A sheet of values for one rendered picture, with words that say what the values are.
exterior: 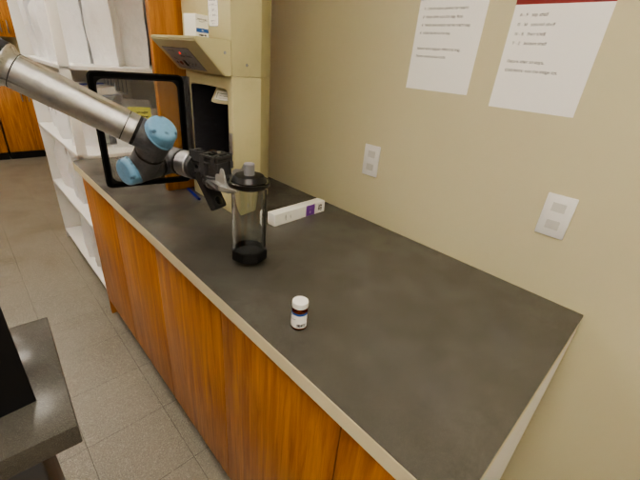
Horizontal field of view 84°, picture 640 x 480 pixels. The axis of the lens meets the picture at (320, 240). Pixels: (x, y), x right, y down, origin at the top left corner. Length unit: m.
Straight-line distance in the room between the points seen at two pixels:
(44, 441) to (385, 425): 0.52
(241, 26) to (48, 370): 1.01
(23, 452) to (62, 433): 0.05
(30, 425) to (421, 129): 1.18
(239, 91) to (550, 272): 1.08
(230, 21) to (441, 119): 0.70
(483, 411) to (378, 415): 0.19
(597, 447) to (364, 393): 0.86
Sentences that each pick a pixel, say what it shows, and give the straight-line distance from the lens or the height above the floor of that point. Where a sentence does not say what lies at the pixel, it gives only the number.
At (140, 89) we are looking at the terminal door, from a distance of 1.50.
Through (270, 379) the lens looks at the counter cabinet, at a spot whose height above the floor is 0.79.
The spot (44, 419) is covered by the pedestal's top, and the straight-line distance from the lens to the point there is 0.76.
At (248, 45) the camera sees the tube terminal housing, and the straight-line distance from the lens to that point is 1.29.
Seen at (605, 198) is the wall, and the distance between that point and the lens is 1.11.
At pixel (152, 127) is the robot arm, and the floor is 1.30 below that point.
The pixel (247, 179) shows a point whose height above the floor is 1.20.
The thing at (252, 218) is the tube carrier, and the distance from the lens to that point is 0.95.
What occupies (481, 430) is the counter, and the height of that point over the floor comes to 0.94.
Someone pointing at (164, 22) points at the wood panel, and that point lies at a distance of 1.57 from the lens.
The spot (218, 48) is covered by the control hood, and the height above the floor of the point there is 1.49.
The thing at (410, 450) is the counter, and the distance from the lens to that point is 0.67.
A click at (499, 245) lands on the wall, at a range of 1.20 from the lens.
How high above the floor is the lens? 1.47
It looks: 26 degrees down
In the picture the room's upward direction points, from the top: 5 degrees clockwise
